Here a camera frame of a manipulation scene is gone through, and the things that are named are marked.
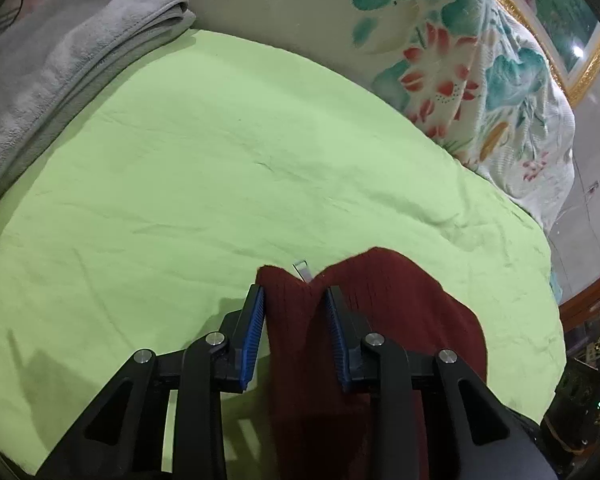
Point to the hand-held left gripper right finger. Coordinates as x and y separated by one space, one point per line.
336 340

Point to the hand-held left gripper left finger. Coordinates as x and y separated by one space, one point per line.
252 340

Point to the dark red knit sweater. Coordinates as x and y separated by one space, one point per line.
410 305

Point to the white garment tag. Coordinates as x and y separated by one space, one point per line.
302 271

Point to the light green bed sheet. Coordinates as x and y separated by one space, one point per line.
205 170

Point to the dark ornate stand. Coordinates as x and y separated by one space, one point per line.
580 400

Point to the wooden cabinet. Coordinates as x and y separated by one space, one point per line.
590 300

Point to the floral printed quilt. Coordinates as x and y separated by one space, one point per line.
455 70

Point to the grey folded blanket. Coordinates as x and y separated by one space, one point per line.
55 70

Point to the gold framed picture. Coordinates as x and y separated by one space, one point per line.
555 15

